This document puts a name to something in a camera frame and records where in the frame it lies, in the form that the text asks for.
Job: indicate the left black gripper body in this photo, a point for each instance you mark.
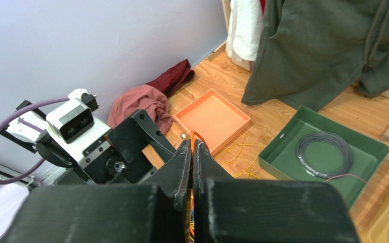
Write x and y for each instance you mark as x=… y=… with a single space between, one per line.
x=117 y=157

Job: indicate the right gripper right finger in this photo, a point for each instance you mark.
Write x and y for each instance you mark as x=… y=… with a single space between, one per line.
x=240 y=210

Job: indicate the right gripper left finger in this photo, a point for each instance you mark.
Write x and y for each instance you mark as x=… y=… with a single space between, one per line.
x=153 y=211

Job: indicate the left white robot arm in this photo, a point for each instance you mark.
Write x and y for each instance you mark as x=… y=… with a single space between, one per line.
x=23 y=127

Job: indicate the dusty pink garment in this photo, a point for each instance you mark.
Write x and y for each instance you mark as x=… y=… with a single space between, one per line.
x=145 y=97

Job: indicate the green plastic tray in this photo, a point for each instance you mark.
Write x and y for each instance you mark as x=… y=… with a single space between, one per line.
x=312 y=147

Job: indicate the orange plastic tray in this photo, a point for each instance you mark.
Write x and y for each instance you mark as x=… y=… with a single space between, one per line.
x=215 y=118

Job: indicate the dark red garment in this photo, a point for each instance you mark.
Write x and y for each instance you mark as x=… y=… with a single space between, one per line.
x=173 y=79

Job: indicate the white tank top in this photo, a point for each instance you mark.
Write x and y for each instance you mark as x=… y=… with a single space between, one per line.
x=245 y=26

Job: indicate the olive green jacket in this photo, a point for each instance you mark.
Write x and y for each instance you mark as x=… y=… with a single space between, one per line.
x=310 y=51

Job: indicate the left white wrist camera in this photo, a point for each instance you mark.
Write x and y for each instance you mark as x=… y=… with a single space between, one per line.
x=73 y=126

